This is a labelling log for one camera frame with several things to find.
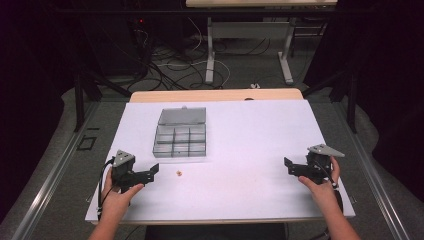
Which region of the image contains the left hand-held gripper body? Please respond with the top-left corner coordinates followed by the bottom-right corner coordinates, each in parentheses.
top-left (111, 149), bottom-right (150, 195)

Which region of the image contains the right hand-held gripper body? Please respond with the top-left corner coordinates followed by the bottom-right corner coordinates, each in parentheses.
top-left (293, 143), bottom-right (346, 186)

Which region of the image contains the person's right hand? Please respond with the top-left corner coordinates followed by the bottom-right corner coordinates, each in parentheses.
top-left (297, 156), bottom-right (342, 208)

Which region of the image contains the person's left hand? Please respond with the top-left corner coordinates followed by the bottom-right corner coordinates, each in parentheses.
top-left (99, 169), bottom-right (145, 218)

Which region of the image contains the clear plastic compartment box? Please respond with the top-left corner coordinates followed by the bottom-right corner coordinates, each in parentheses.
top-left (152, 105), bottom-right (208, 159)

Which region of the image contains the black floor socket hatch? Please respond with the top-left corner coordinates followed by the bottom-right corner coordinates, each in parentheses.
top-left (76, 135), bottom-right (98, 152)

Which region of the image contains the white table sheet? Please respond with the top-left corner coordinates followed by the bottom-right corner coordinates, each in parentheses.
top-left (84, 99), bottom-right (357, 225)

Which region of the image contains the black metal stand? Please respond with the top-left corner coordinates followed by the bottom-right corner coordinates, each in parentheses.
top-left (72, 68), bottom-right (133, 133)
top-left (301, 68), bottom-right (359, 134)

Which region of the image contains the black computer tower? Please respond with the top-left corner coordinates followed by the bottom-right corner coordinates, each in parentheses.
top-left (79, 14), bottom-right (151, 78)

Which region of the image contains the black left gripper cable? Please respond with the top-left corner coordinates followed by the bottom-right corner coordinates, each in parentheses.
top-left (96, 158), bottom-right (116, 222)

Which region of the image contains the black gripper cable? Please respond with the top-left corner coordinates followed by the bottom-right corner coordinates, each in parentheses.
top-left (314, 159), bottom-right (345, 215)
top-left (96, 158), bottom-right (116, 222)

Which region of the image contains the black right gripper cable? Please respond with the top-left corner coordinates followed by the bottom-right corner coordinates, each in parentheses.
top-left (314, 159), bottom-right (345, 215)

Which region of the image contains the aluminium floor rail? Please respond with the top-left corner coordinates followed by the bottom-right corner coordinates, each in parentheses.
top-left (11, 101), bottom-right (101, 240)
top-left (333, 101), bottom-right (412, 240)

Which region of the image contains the tangle of floor cables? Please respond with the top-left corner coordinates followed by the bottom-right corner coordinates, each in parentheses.
top-left (133, 16), bottom-right (272, 92)

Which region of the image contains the white metal frame desk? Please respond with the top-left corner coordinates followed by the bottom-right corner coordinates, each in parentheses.
top-left (185, 0), bottom-right (338, 86)

